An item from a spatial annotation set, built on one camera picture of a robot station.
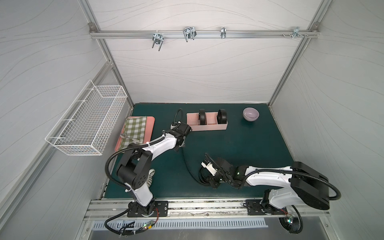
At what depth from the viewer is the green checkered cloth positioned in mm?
1003

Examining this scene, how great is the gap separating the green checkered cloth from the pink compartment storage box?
1.07ft

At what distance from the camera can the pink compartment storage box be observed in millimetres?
1027
